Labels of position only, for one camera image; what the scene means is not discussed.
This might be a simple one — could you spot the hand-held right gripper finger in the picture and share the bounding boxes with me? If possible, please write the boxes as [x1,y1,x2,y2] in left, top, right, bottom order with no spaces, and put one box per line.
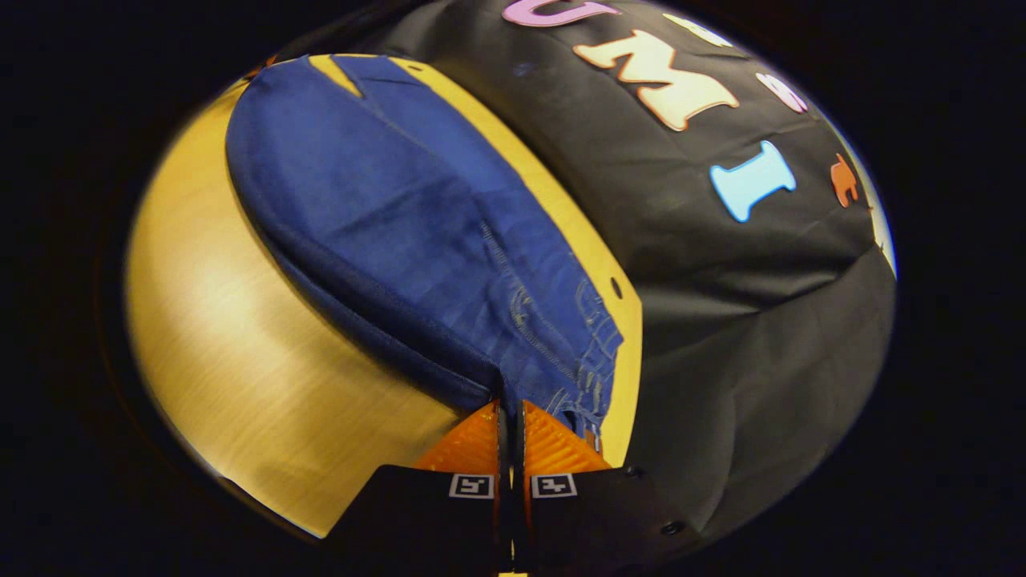
[513,399,702,571]
[325,399,512,574]

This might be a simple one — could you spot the blue denim jeans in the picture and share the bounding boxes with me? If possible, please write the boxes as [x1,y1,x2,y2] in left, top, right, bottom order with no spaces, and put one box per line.
[224,54,626,438]

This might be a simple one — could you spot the black backdrop cloth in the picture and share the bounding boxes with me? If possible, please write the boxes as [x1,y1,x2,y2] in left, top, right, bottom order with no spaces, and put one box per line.
[277,0,897,547]

